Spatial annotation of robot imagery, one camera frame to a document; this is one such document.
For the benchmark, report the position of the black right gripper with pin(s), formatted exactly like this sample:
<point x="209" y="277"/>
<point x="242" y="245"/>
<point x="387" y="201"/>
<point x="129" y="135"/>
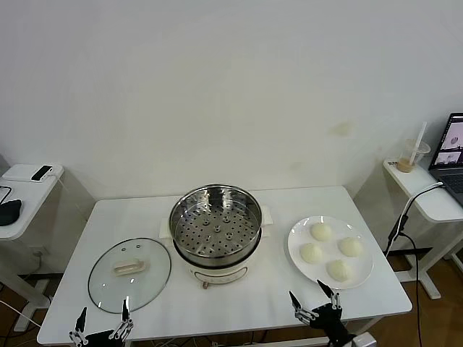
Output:
<point x="329" y="320"/>

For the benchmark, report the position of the dark grey open laptop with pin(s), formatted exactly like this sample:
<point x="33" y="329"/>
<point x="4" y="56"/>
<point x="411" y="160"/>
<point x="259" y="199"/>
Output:
<point x="452" y="180"/>

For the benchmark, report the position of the stainless steel steamer basket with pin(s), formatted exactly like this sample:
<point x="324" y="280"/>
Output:
<point x="217" y="231"/>

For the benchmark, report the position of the cream electric cooker base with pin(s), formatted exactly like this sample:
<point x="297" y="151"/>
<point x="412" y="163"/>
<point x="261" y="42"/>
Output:
<point x="217" y="275"/>

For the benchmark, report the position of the black smartphone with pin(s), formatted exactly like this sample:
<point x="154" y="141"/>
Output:
<point x="41" y="172"/>

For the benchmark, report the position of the white table underframe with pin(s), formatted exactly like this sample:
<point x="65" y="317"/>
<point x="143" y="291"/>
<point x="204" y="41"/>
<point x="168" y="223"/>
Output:
<point x="363" y="323"/>

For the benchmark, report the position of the flat white box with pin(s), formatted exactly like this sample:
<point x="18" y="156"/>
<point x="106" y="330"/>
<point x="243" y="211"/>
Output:
<point x="16" y="173"/>

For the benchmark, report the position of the white round plate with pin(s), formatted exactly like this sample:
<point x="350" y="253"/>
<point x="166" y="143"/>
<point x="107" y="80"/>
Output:
<point x="300" y="235"/>

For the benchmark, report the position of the clear plastic drink cup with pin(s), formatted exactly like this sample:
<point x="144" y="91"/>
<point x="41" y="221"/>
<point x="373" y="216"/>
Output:
<point x="407" y="164"/>

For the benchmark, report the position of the white side table with laptop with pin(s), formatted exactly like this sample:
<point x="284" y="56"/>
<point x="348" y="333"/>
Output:
<point x="416" y="184"/>

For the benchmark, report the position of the black soft pouch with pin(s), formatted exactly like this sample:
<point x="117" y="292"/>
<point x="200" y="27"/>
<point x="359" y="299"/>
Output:
<point x="9" y="213"/>

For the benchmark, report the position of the white side table with phone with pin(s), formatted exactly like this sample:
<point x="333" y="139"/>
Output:
<point x="36" y="197"/>

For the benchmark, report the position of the white steamed baozi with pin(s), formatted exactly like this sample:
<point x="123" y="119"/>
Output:
<point x="322" y="231"/>
<point x="339" y="269"/>
<point x="350" y="247"/>
<point x="312" y="253"/>

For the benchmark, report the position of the round glass lid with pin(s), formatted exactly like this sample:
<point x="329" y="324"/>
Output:
<point x="144" y="289"/>

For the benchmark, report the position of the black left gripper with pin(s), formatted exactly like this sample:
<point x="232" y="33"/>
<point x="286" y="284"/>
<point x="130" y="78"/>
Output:
<point x="101" y="339"/>

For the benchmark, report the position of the white drinking straw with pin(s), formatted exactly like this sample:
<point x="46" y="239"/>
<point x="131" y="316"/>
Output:
<point x="421" y="133"/>

